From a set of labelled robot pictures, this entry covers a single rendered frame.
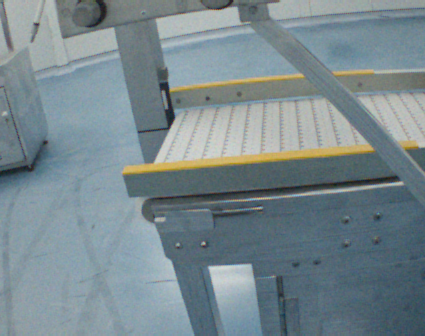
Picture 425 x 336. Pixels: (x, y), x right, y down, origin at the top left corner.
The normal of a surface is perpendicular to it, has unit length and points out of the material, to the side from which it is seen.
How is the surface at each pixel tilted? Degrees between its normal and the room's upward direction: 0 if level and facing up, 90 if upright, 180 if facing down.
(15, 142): 90
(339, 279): 90
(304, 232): 90
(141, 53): 90
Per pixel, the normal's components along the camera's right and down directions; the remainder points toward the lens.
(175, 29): 0.08, 0.45
